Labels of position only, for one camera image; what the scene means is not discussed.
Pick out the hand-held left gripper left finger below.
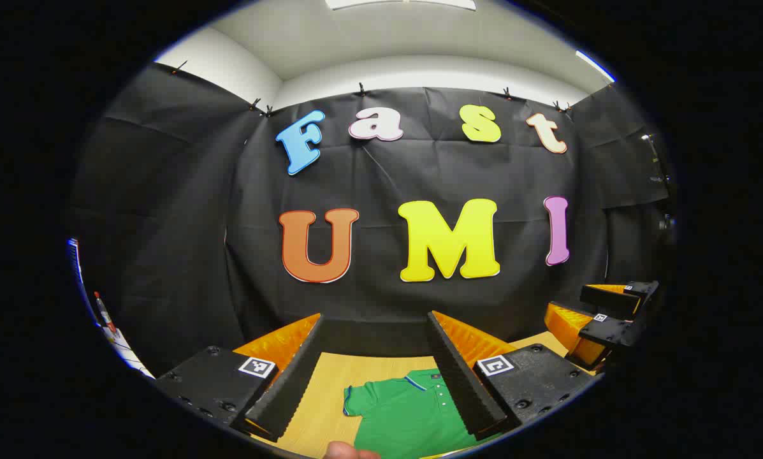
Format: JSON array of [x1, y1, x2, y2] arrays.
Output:
[[155, 312, 325, 442]]

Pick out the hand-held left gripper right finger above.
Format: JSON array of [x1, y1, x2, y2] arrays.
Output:
[[427, 311, 602, 441]]

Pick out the green T-shirt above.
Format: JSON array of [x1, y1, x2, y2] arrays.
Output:
[[344, 368, 484, 459]]

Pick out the white printed board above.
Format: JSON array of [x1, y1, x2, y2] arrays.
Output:
[[69, 239, 156, 380]]

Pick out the red pen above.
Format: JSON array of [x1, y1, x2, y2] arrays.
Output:
[[94, 292, 115, 332]]

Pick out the row of black cloth clips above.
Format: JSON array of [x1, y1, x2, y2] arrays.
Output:
[[171, 61, 573, 119]]

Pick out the long ceiling light panel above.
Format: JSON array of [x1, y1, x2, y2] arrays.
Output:
[[325, 0, 477, 11]]

